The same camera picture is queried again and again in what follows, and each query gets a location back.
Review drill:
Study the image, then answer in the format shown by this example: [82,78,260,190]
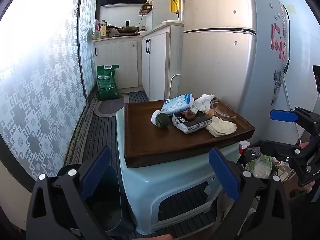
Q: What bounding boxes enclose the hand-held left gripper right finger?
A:
[209,147,292,240]

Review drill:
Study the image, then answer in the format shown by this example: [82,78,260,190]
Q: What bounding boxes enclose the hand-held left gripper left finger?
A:
[26,146,118,240]

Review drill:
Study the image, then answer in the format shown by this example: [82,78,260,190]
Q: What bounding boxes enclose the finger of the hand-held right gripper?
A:
[260,141,318,172]
[269,107,318,140]

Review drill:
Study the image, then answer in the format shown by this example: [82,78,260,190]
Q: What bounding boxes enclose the teal plastic trash bin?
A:
[56,164,123,233]

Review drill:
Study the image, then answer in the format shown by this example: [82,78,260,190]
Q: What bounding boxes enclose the cream napkin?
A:
[205,116,237,138]

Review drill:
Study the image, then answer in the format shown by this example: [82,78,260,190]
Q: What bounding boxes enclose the black white carton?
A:
[172,111,212,134]

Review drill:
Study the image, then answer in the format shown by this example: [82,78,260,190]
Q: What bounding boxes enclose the clear plastic lid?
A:
[210,99,238,120]

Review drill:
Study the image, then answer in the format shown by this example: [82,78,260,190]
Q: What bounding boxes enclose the brown wooden tray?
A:
[124,97,256,168]

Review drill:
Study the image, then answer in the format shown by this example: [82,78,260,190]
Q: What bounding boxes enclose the ginger root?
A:
[180,109,197,120]

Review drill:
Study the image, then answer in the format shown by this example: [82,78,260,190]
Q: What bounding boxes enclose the white tissue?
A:
[191,94,215,113]

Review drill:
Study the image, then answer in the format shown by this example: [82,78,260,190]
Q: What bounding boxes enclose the green bottle white cap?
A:
[151,110,172,130]

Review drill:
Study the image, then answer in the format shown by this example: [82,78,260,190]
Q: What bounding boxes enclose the blue white tissue pack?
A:
[161,94,194,115]

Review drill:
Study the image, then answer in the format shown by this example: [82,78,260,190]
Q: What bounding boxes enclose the plastic bag of vegetables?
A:
[244,147,275,180]

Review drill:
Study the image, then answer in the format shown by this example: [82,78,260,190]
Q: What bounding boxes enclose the grey flower sticker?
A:
[271,70,283,105]

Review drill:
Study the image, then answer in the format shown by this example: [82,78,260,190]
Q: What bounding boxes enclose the red white package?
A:
[239,141,250,155]

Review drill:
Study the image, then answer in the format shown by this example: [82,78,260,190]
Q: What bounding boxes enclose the light blue plastic stool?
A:
[116,107,247,235]

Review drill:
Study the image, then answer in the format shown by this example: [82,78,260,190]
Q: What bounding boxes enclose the grey oval floor mat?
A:
[94,94,129,117]

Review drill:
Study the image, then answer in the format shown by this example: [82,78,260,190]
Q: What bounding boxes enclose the red paper-cut decoration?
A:
[270,24,287,63]

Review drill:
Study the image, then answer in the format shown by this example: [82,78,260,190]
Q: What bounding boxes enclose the beige two-door refrigerator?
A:
[179,0,320,147]

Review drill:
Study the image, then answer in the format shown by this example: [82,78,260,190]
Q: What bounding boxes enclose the green rice bag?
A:
[96,64,121,102]

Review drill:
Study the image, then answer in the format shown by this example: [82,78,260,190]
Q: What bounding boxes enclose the patterned frosted glass door panel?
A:
[0,0,88,180]
[79,0,99,100]

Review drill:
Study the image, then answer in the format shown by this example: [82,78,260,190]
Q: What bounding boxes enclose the white single-door kitchen cabinet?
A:
[92,36,144,90]

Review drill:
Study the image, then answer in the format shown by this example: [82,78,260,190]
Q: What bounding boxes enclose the white double-door kitchen cabinet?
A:
[141,21,184,102]

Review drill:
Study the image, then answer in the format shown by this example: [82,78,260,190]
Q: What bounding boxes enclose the dark frying pan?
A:
[107,25,139,34]

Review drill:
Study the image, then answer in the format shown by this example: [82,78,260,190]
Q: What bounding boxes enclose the black cable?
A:
[280,1,291,74]

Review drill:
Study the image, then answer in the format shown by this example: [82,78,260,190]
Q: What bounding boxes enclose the white plastic loop frame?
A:
[168,74,181,100]

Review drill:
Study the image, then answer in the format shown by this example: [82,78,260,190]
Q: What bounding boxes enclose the wall spice rack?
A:
[139,1,153,15]

